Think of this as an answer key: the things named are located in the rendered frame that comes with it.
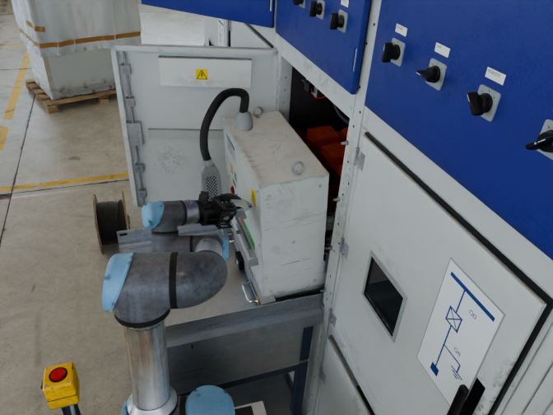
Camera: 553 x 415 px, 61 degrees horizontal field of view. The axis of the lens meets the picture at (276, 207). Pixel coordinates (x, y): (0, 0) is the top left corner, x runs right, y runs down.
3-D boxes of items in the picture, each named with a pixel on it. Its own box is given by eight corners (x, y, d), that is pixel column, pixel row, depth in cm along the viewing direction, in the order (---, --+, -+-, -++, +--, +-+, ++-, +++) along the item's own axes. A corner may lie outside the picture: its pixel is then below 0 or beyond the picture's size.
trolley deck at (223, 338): (131, 368, 152) (128, 356, 149) (120, 249, 200) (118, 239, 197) (321, 324, 172) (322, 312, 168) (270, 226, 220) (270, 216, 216)
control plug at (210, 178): (204, 206, 187) (200, 169, 176) (202, 199, 190) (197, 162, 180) (224, 202, 189) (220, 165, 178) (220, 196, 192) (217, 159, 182)
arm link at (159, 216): (140, 230, 133) (139, 200, 132) (175, 226, 140) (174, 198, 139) (151, 233, 127) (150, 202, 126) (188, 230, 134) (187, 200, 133)
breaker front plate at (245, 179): (260, 300, 164) (255, 187, 137) (228, 221, 202) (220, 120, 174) (263, 300, 165) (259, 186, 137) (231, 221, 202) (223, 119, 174)
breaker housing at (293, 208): (263, 301, 164) (259, 185, 136) (230, 221, 202) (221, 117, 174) (392, 269, 177) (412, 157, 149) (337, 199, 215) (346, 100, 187)
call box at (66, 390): (49, 411, 135) (41, 389, 130) (51, 387, 141) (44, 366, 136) (79, 403, 138) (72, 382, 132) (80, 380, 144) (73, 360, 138)
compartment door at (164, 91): (137, 202, 217) (113, 39, 176) (271, 203, 223) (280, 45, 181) (133, 211, 212) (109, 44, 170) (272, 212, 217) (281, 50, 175)
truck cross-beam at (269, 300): (262, 315, 165) (262, 303, 161) (227, 226, 207) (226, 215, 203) (276, 311, 166) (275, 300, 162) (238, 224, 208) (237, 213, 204)
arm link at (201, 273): (232, 256, 91) (228, 226, 140) (175, 257, 90) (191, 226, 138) (232, 314, 92) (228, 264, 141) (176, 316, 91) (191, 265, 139)
